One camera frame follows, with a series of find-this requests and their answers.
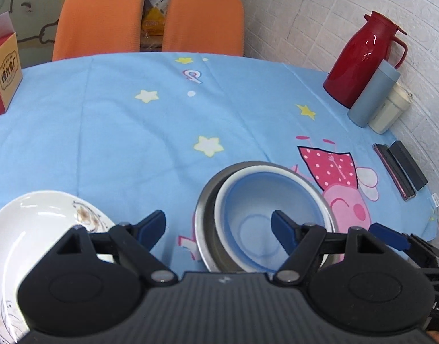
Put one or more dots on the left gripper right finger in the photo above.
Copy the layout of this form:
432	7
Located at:
303	245

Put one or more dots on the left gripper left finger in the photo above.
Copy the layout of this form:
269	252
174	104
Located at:
133	244

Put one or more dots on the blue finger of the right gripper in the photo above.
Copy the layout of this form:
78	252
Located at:
390	237

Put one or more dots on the white ceramic bowl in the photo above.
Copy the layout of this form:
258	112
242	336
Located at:
273	218

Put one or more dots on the stainless steel bowl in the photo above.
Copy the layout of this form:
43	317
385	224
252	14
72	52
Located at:
232	218

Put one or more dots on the white floral plate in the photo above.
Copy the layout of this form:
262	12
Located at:
29	226

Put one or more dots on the black rectangular box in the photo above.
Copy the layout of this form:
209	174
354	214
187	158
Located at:
408	165

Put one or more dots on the blue cartoon tablecloth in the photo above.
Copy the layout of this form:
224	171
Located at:
132	133

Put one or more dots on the grey blue tumbler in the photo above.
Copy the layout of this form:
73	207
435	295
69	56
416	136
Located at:
374	94

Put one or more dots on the cream white cup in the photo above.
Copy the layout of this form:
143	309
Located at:
397	102

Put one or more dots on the red thermos jug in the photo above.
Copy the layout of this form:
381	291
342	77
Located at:
361	57

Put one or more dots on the red cracker box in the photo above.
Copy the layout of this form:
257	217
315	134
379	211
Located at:
10	66

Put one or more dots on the left orange chair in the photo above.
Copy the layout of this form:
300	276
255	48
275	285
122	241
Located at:
90	27

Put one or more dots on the orange chair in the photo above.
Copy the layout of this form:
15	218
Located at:
90	27
204	26

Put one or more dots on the right orange chair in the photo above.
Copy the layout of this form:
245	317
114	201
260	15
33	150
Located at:
204	26

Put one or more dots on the yellow snack bag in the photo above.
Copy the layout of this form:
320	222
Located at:
154	15

